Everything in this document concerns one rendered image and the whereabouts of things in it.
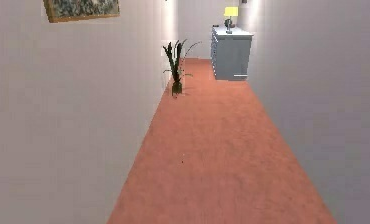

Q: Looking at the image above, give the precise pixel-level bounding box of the dark green potted house plant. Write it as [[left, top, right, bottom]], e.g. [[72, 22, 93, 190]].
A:
[[161, 38, 203, 97]]

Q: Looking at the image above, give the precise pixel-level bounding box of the grey chest of drawers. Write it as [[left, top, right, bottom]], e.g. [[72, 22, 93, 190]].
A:
[[210, 25, 255, 82]]

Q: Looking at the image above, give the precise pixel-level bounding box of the table lamp with yellow shade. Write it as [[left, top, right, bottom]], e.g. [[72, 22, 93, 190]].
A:
[[223, 6, 240, 35]]

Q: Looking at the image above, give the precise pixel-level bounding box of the framed picture with brown frame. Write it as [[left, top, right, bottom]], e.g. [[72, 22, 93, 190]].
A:
[[42, 0, 121, 24]]

